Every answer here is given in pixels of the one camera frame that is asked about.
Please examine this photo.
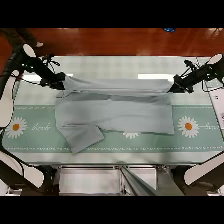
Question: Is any silver frame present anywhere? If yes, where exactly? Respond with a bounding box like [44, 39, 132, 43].
[6, 163, 224, 197]

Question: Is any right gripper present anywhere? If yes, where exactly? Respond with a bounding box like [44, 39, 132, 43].
[169, 75, 194, 94]

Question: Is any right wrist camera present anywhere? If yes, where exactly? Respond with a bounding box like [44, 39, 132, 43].
[183, 59, 200, 77]

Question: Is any grey shirt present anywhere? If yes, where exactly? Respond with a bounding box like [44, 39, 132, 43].
[54, 75, 175, 155]

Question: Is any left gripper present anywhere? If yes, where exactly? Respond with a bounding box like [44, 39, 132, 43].
[39, 71, 67, 91]

